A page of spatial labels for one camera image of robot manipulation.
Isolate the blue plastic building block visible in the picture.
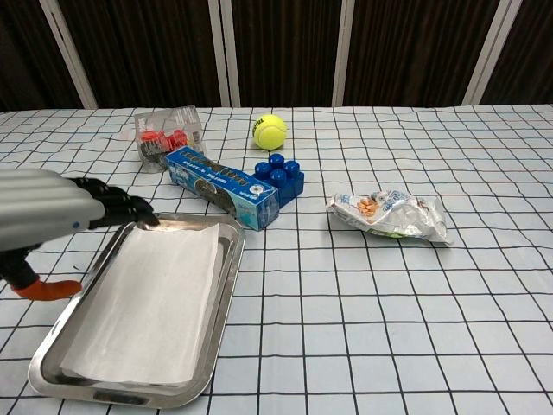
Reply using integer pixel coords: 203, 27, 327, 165
253, 153, 306, 209

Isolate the clear package with red parts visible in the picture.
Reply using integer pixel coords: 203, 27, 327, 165
133, 105, 205, 175

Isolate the rectangular stainless steel tray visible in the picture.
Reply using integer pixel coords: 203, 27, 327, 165
28, 211, 247, 410

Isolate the dark brown partition panel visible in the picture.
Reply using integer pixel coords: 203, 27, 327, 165
0, 0, 84, 112
480, 0, 553, 106
58, 0, 224, 109
232, 0, 343, 108
343, 0, 499, 107

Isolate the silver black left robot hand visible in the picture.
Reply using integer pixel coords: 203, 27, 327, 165
0, 167, 161, 301

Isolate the white black checkered tablecloth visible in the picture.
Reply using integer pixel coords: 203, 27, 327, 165
0, 103, 553, 415

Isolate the crumpled white snack bag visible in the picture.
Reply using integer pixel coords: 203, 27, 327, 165
325, 188, 455, 247

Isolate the white partition frame post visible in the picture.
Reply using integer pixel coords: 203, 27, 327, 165
39, 0, 99, 110
207, 0, 242, 108
462, 0, 524, 106
331, 0, 356, 108

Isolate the yellow tennis ball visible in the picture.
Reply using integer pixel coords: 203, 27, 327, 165
251, 112, 289, 151

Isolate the long blue cardboard box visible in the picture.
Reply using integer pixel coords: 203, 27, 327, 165
164, 145, 281, 233

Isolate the white paper sheet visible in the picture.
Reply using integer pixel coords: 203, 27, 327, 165
59, 221, 220, 388

